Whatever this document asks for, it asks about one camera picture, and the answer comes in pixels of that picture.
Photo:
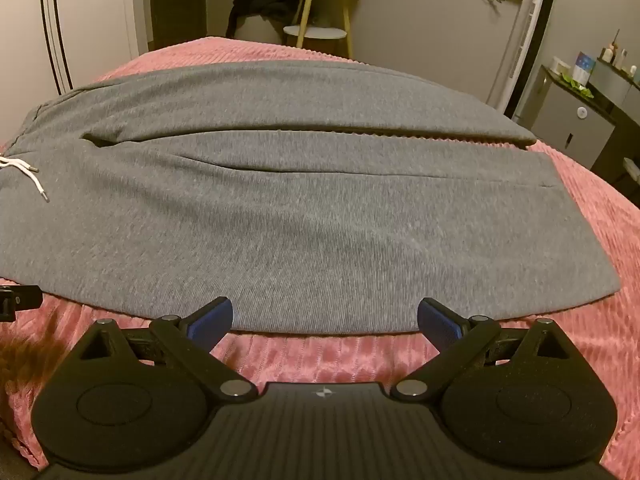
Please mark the pink ribbed blanket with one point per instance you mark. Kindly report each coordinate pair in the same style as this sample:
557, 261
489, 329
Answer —
320, 355

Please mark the round side table wooden legs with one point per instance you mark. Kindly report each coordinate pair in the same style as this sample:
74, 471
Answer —
314, 33

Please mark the grey storage box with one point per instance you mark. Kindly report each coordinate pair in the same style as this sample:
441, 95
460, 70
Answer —
612, 82

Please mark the grey cabinet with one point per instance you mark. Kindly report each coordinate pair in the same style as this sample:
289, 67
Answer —
570, 125

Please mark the small white bottles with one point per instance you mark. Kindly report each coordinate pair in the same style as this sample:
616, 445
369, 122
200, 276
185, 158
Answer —
612, 52

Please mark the grey pants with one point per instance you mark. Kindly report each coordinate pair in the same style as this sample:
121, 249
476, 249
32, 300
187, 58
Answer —
300, 210

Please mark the white and blue box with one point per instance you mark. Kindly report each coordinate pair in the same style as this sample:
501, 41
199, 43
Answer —
584, 67

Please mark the white door with black stripes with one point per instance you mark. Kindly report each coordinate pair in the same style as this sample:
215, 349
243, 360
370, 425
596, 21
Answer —
90, 20

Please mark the green leafy item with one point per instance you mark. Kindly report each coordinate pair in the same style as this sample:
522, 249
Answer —
577, 87

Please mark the grey dresser with clutter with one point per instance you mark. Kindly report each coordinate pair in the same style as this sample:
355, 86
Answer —
627, 125

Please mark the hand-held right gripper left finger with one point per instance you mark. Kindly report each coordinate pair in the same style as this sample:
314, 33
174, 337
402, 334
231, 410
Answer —
216, 317

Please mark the tall white appliance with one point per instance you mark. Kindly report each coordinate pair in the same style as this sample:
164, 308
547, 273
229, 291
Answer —
525, 45

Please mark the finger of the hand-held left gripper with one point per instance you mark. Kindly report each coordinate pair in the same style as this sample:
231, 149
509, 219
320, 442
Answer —
20, 301

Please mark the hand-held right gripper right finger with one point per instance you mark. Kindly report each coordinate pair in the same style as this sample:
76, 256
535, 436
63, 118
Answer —
436, 319

